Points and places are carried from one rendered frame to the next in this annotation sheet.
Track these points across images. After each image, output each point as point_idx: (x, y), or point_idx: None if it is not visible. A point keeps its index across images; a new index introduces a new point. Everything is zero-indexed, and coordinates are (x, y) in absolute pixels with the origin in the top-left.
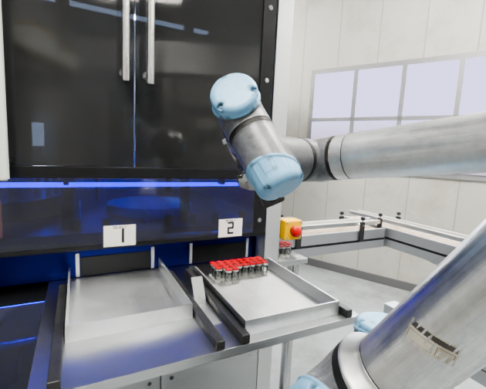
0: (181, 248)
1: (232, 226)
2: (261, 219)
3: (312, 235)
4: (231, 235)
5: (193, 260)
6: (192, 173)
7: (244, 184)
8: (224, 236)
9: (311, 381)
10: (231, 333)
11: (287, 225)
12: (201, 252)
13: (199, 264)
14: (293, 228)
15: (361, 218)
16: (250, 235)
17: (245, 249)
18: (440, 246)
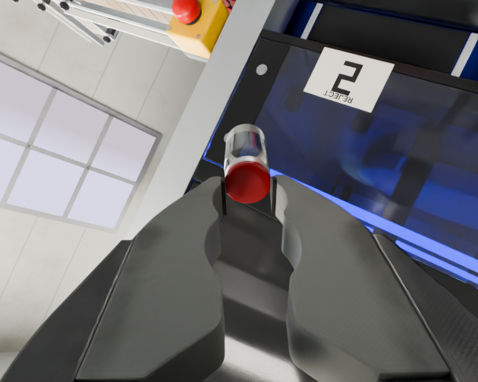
0: None
1: (340, 79)
2: (257, 69)
3: (164, 6)
4: (351, 57)
5: (463, 39)
6: None
7: (420, 327)
8: (375, 61)
9: None
10: None
11: (201, 31)
12: (430, 51)
13: (452, 23)
14: (189, 17)
15: (67, 7)
16: (301, 39)
17: (315, 20)
18: None
